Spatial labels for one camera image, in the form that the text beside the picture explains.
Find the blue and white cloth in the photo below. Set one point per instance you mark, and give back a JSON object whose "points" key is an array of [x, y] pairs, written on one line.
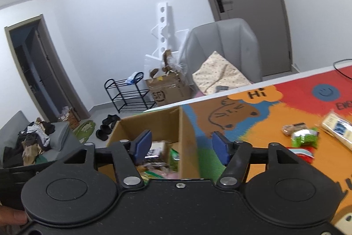
{"points": [[134, 78]]}

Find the white perforated rack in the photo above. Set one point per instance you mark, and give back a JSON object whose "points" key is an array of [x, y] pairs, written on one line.
{"points": [[163, 28]]}

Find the dark seaweed roll packet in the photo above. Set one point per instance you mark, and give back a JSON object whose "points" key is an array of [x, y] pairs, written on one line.
{"points": [[293, 129]]}

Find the grey padded chair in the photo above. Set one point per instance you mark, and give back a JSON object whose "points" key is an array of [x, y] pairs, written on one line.
{"points": [[228, 36]]}

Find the colourful cartoon table mat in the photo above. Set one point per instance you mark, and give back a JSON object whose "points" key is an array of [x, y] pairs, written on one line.
{"points": [[261, 125]]}

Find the long white snack packet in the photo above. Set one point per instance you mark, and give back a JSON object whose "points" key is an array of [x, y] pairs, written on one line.
{"points": [[338, 127]]}

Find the person's left hand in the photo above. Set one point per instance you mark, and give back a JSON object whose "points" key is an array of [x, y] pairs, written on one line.
{"points": [[11, 217]]}

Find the grey door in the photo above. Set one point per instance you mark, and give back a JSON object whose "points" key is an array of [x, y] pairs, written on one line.
{"points": [[247, 17]]}

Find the pile of assorted snack packets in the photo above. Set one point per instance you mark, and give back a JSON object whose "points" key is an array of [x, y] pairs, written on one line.
{"points": [[162, 163]]}

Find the cream dotted cushion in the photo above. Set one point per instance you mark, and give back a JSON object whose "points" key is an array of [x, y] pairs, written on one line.
{"points": [[220, 72]]}

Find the grey sofa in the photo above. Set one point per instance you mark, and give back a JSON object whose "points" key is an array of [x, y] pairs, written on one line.
{"points": [[59, 136]]}

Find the pile of clothes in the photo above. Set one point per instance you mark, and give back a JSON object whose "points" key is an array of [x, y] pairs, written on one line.
{"points": [[30, 141]]}

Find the red and green candy packet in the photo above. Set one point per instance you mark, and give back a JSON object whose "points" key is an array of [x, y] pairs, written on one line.
{"points": [[302, 153]]}

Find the black slipper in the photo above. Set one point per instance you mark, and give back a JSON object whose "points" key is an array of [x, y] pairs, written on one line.
{"points": [[103, 133], [110, 119]]}

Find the cluttered printed cardboard box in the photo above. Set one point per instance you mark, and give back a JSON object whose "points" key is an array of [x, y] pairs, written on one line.
{"points": [[167, 89]]}

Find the green snack packet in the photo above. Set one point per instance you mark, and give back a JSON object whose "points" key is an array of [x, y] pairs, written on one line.
{"points": [[305, 137]]}

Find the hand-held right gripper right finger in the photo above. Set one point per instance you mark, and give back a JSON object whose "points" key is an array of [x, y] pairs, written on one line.
{"points": [[220, 147]]}

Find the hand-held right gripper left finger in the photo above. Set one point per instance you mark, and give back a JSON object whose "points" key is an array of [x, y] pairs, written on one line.
{"points": [[144, 141]]}

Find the green floor rug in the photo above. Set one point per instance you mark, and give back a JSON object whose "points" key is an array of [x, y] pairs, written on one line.
{"points": [[85, 130]]}

